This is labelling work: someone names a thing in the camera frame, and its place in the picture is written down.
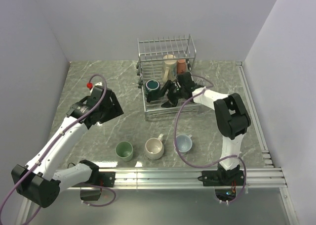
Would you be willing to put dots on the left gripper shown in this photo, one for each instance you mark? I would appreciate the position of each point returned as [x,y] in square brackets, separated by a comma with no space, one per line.
[116,110]

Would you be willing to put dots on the light green cup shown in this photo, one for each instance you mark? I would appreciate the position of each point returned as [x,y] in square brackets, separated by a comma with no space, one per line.
[124,150]

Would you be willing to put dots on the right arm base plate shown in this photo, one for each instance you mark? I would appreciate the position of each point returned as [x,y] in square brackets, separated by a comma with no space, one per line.
[230,179]

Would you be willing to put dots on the light blue mug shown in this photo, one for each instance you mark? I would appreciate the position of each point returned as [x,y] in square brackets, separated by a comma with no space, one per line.
[184,143]

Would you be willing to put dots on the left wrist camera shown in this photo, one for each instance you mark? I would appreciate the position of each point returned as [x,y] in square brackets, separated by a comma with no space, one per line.
[90,85]

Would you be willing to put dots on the metal dish rack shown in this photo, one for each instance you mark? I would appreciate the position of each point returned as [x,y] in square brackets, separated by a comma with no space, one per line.
[157,63]

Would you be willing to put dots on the cream tall mug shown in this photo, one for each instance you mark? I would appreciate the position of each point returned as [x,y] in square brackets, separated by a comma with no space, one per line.
[169,68]

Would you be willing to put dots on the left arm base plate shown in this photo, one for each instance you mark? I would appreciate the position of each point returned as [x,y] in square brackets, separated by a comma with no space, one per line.
[92,189]

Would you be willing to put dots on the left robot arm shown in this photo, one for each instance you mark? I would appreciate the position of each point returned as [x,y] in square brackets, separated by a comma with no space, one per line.
[39,180]

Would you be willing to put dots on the aluminium rail frame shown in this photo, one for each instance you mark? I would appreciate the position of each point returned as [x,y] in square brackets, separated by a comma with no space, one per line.
[166,191]

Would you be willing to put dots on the dark green mug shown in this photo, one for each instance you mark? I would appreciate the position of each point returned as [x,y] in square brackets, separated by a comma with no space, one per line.
[152,90]

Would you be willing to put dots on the beige speckled mug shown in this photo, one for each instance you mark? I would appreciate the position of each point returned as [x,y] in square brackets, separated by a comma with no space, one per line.
[154,148]

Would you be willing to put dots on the pink mug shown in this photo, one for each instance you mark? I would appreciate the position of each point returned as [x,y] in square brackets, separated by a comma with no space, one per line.
[181,66]

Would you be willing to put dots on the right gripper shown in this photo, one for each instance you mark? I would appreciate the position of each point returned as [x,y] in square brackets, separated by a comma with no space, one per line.
[172,102]

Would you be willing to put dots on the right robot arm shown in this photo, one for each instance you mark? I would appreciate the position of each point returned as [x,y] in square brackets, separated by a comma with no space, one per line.
[232,121]

